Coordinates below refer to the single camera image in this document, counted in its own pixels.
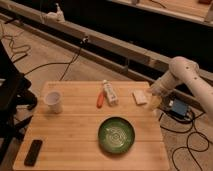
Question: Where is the blue power box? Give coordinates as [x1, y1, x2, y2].
[169, 99, 188, 118]

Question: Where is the orange marker pen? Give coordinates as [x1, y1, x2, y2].
[96, 89, 105, 108]

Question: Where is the white ceramic cup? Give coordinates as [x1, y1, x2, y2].
[44, 91, 63, 114]

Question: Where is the black office chair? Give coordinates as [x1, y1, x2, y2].
[0, 41, 37, 164]

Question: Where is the translucent yellowish gripper finger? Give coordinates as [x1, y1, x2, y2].
[148, 96, 162, 111]

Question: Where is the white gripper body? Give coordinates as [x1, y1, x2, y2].
[148, 78, 171, 97]

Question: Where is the green ceramic bowl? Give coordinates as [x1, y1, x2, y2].
[98, 117, 135, 155]

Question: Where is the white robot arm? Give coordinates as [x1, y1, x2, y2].
[149, 56, 213, 121]

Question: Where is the white glue bottle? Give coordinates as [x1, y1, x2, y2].
[103, 80, 118, 106]

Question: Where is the black floor cable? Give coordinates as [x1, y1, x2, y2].
[23, 35, 90, 82]

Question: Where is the black cable right floor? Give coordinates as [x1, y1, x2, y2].
[158, 107, 213, 171]

